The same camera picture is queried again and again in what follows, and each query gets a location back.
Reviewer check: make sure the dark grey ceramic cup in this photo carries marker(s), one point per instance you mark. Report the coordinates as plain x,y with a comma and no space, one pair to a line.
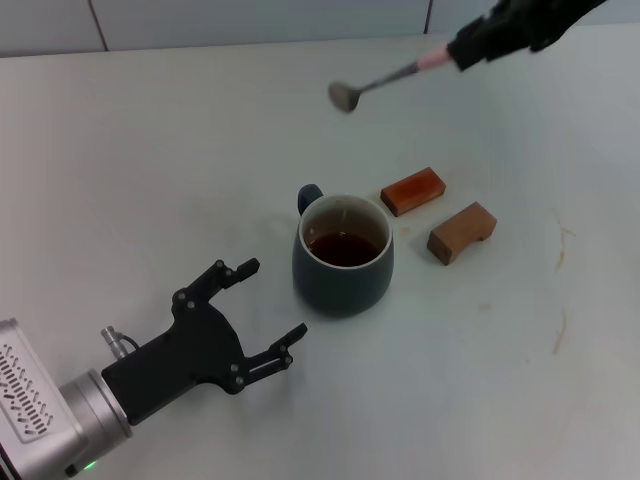
340,295

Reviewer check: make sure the reddish flat wooden block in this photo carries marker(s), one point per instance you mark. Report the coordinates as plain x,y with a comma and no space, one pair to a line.
412,191

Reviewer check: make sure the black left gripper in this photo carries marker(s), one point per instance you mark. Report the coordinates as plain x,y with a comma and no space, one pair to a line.
185,355

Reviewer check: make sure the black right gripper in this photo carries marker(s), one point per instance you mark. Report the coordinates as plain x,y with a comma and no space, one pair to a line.
530,20

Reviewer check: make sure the light brown arched wooden block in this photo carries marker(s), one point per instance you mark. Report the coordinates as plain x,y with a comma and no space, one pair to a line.
460,232

